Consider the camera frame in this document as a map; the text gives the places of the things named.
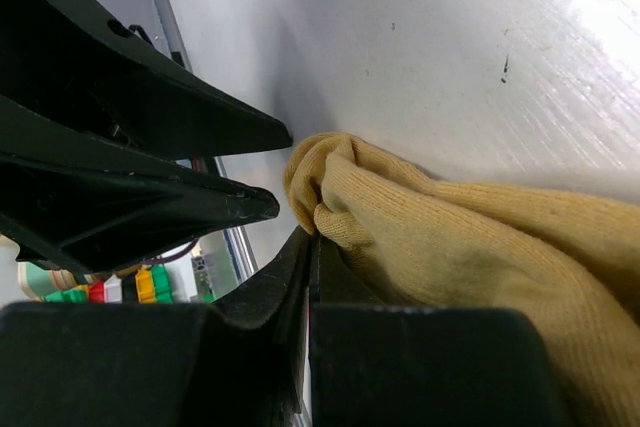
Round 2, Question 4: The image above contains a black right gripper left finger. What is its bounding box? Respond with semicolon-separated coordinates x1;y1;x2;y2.
1;229;310;426

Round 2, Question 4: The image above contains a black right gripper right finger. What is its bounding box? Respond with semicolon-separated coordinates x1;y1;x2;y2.
309;237;570;426

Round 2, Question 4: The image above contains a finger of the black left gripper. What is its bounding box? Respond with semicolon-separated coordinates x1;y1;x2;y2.
1;98;279;273
1;0;292;157

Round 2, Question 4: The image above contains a beige sock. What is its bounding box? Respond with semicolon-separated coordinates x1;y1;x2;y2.
283;132;639;426

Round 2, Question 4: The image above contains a colourful striped background object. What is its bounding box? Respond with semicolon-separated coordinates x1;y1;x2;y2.
17;241;241;304

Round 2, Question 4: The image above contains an aluminium front rail frame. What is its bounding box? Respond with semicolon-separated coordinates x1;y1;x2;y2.
154;0;258;283

